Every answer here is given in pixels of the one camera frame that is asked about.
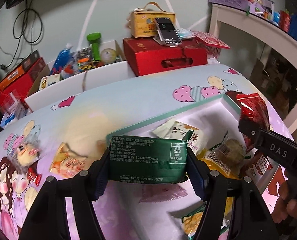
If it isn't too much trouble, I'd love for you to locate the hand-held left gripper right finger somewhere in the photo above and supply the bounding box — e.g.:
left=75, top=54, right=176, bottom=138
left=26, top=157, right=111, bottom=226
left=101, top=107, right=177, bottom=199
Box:
left=187, top=150, right=280, bottom=240

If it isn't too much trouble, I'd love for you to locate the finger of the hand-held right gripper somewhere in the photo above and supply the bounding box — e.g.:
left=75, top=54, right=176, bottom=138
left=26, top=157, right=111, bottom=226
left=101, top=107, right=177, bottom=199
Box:
left=238, top=118, right=263, bottom=143

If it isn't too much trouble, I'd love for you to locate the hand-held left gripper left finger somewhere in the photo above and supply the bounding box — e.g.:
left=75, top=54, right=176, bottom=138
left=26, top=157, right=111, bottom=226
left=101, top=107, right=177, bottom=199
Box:
left=20, top=149, right=112, bottom=240

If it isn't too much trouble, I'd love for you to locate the yellow cake packet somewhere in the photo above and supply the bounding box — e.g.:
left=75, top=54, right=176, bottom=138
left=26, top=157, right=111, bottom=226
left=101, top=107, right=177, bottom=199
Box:
left=196, top=149, right=236, bottom=178

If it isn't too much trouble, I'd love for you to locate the shiny red snack packet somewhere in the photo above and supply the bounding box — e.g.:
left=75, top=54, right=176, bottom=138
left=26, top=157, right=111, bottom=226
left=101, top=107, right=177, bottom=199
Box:
left=224, top=92, right=270, bottom=136

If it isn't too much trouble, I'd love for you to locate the brown red biscuit packet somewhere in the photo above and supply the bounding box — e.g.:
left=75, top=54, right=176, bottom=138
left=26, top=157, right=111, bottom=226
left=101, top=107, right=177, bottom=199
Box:
left=245, top=152, right=274, bottom=186

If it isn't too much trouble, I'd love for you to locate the white teal-edged box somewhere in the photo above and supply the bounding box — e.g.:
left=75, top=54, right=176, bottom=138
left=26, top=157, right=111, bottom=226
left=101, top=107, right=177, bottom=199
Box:
left=105, top=93, right=297, bottom=240

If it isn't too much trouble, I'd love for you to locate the beige snack packet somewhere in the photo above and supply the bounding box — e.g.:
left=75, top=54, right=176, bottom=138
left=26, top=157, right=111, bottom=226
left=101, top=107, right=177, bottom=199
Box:
left=152, top=119, right=202, bottom=155

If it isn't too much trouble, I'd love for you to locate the person's right hand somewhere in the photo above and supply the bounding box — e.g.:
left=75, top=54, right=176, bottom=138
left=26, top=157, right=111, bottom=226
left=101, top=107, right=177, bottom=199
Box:
left=270, top=171, right=297, bottom=222

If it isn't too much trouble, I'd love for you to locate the red rice cracker packet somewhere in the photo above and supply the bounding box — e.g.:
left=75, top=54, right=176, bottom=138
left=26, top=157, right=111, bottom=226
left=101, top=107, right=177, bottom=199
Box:
left=49, top=142, right=89, bottom=178

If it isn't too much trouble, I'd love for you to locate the pink snack packet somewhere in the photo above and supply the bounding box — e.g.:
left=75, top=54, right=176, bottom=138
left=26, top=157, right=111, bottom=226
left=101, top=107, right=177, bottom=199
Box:
left=140, top=183, right=189, bottom=203

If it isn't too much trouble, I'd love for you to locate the yellow green snack packet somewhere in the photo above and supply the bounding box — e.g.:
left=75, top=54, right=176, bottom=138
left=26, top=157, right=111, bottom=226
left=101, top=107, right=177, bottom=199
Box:
left=168, top=197, right=234, bottom=236

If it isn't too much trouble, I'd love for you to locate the small red candy packet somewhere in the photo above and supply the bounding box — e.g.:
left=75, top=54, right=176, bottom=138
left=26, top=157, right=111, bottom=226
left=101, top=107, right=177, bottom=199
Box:
left=27, top=167, right=43, bottom=187

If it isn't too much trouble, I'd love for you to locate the clear white cake packet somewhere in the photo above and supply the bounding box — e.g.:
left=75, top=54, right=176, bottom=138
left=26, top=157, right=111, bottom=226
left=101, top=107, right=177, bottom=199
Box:
left=15, top=142, right=43, bottom=166

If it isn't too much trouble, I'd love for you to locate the flat red packet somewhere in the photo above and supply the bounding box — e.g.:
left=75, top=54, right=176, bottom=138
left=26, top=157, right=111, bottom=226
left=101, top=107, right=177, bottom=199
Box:
left=193, top=31, right=232, bottom=53

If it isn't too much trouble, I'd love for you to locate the cardboard box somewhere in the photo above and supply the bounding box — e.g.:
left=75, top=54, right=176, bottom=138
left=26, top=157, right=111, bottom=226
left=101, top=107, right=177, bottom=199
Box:
left=24, top=39, right=129, bottom=111

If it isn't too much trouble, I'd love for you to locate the blue tissue box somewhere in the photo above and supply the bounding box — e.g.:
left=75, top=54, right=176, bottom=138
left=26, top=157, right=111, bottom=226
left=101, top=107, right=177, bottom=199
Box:
left=0, top=110, right=30, bottom=131

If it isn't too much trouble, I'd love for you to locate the white yellow carton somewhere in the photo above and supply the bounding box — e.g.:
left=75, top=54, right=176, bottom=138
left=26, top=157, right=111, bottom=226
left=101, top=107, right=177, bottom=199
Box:
left=38, top=74, right=62, bottom=91

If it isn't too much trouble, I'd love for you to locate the white shelf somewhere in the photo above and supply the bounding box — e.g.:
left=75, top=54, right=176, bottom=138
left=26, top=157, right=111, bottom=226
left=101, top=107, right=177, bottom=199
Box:
left=208, top=3, right=297, bottom=131

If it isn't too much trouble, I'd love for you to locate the clear plastic box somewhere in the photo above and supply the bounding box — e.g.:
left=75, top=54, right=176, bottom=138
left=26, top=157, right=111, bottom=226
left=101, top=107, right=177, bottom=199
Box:
left=0, top=91, right=30, bottom=121

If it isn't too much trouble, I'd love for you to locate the red toy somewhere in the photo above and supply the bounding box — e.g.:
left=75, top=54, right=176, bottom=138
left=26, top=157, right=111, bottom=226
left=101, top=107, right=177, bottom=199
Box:
left=278, top=9, right=292, bottom=31

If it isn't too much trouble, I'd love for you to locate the colourful patterned packet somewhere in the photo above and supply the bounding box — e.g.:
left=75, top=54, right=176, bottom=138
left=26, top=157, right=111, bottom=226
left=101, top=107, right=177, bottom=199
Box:
left=73, top=47, right=97, bottom=72

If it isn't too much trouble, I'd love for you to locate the clear round ball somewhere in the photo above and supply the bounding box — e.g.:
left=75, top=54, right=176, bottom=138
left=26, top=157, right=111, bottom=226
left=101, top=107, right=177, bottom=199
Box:
left=100, top=48, right=118, bottom=63

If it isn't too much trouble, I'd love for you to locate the red gift box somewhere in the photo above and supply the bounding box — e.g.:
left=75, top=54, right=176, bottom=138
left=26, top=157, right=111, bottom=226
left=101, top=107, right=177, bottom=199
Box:
left=123, top=37, right=209, bottom=77

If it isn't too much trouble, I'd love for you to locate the large red box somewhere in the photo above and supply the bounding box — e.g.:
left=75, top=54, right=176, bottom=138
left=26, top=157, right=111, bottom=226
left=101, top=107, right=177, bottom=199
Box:
left=0, top=57, right=47, bottom=106

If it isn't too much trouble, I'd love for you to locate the blue bag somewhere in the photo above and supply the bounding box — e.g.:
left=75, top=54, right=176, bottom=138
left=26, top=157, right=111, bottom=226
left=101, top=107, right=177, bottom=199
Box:
left=49, top=43, right=75, bottom=76

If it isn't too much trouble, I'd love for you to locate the smartphone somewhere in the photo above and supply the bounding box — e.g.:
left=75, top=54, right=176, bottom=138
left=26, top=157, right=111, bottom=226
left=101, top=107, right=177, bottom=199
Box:
left=153, top=17, right=183, bottom=48

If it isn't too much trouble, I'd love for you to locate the green dumbbell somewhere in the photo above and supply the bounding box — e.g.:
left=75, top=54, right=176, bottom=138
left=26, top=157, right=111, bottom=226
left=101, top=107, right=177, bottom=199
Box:
left=86, top=32, right=103, bottom=62

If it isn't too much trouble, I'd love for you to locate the orange box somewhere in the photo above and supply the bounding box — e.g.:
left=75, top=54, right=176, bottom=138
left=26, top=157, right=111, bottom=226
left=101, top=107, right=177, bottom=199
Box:
left=0, top=50, right=42, bottom=91

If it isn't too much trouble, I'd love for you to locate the yellow box with handle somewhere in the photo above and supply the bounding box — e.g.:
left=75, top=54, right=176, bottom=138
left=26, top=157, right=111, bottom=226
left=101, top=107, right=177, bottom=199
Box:
left=125, top=1, right=177, bottom=40

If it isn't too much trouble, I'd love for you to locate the black cable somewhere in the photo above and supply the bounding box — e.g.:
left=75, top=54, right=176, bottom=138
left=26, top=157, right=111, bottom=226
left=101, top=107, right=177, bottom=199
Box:
left=0, top=0, right=44, bottom=71

